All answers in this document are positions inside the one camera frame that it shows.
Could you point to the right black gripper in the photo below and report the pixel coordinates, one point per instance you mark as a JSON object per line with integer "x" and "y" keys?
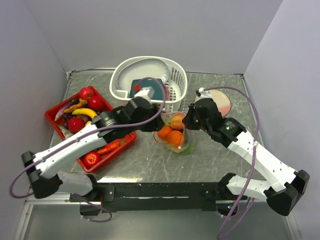
{"x": 187, "y": 120}

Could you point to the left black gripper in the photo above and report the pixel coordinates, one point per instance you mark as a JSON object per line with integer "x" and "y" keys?
{"x": 155, "y": 126}

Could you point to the peach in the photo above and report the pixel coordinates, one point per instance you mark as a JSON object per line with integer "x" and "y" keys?
{"x": 176, "y": 122}

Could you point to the orange fruit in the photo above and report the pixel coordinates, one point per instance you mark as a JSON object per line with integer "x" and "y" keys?
{"x": 176, "y": 138}
{"x": 164, "y": 132}

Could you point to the clear orange zip top bag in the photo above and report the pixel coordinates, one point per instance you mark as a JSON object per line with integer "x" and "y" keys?
{"x": 166, "y": 117}

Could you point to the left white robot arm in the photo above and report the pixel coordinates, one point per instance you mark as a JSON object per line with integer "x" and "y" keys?
{"x": 45, "y": 169}

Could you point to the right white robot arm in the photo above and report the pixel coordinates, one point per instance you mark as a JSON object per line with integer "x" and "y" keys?
{"x": 282, "y": 187}

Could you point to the red apple top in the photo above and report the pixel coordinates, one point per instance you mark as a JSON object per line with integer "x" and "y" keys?
{"x": 86, "y": 93}

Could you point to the red apple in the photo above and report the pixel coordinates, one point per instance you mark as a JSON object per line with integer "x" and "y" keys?
{"x": 91, "y": 159}
{"x": 86, "y": 93}

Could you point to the pink round plate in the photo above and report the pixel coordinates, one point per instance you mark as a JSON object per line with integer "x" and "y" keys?
{"x": 222, "y": 101}

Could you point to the teal square plate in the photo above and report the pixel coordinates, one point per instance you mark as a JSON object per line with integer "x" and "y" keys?
{"x": 158, "y": 94}

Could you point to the pink bowl in basket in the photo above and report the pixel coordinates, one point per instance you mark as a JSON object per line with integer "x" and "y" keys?
{"x": 167, "y": 93}

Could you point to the white kidney shaped plate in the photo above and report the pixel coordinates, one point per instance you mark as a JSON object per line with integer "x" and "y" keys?
{"x": 138, "y": 69}

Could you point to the white plastic dish basket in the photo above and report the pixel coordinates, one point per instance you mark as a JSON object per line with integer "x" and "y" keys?
{"x": 177, "y": 83}

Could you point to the orange carrot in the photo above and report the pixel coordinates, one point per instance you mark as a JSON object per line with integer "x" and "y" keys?
{"x": 109, "y": 148}

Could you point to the red pomegranate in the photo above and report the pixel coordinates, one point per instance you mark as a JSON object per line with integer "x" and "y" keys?
{"x": 96, "y": 103}
{"x": 75, "y": 124}

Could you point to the yellow banana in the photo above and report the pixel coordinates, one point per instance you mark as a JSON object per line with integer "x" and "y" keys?
{"x": 85, "y": 111}

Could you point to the orange ginger root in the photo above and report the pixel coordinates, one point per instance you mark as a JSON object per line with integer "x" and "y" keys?
{"x": 72, "y": 108}

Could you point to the red plastic tray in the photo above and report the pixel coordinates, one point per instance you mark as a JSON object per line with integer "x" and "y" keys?
{"x": 64, "y": 133}

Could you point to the red pomegranate lower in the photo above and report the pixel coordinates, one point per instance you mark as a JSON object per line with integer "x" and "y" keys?
{"x": 75, "y": 124}

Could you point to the purple eggplant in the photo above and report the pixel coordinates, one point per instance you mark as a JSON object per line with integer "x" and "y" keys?
{"x": 67, "y": 105}

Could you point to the red apple bottom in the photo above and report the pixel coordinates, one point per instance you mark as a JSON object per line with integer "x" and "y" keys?
{"x": 91, "y": 159}

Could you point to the dark purple grape bunch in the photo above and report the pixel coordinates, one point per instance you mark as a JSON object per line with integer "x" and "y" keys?
{"x": 85, "y": 119}

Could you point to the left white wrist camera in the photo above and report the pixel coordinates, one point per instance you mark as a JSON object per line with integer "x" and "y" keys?
{"x": 143, "y": 92}

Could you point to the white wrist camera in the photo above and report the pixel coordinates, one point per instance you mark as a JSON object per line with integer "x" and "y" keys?
{"x": 143, "y": 92}
{"x": 201, "y": 93}

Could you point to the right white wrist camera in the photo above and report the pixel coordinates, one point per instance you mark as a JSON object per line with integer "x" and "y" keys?
{"x": 201, "y": 93}

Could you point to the black base frame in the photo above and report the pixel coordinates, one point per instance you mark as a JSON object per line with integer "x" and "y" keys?
{"x": 150, "y": 196}

